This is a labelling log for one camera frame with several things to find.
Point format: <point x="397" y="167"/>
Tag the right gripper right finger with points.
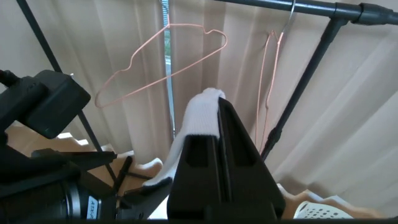
<point x="248" y="186"/>

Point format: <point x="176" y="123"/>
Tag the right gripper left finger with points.
<point x="196" y="180"/>

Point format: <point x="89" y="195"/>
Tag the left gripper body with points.
<point x="37" y="199"/>

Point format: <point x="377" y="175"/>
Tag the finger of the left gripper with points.
<point x="140" y="202"/>
<point x="77" y="158"/>

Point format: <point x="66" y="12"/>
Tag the white printed t-shirt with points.
<point x="202" y="115"/>

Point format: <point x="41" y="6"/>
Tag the pink clothes hanger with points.
<point x="281" y="35"/>
<point x="169" y="24"/>

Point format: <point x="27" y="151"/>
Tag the white laundry basket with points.
<point x="317" y="211"/>

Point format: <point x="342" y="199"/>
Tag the black clothes rack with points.
<point x="373" y="14"/>

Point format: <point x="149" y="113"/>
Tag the beige curtain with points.
<point x="342" y="109"/>

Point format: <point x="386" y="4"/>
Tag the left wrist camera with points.
<point x="53" y="102"/>

